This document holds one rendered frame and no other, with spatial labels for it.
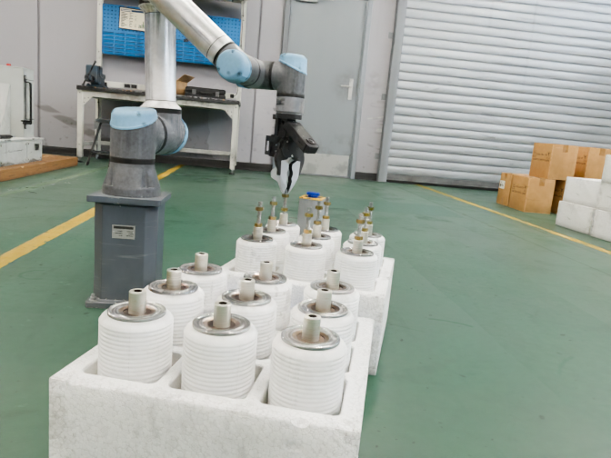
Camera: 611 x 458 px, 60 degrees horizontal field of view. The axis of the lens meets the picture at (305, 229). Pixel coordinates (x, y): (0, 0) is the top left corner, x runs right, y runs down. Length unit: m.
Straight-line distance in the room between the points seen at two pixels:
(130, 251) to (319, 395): 0.90
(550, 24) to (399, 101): 2.01
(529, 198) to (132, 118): 3.95
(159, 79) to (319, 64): 4.90
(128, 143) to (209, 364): 0.87
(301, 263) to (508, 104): 5.94
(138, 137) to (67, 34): 5.30
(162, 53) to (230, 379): 1.09
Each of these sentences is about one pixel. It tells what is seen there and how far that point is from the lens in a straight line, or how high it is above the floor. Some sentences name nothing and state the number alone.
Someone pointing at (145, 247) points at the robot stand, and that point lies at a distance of 1.45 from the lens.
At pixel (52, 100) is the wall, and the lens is 6.71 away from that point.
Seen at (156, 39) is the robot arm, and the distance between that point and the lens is 1.59.
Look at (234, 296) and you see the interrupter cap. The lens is 0.81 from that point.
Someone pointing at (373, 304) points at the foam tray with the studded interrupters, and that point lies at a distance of 1.14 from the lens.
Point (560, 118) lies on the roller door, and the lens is 7.29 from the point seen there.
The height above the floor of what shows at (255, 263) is 0.20.
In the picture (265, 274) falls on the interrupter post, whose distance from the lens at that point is 0.91.
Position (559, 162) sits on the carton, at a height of 0.45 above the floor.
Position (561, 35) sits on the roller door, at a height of 1.91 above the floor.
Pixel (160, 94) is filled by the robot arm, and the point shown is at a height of 0.58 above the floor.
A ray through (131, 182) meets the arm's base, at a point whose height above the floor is 0.34.
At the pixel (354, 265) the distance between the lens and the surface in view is 1.15.
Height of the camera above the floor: 0.51
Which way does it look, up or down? 10 degrees down
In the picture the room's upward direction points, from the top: 5 degrees clockwise
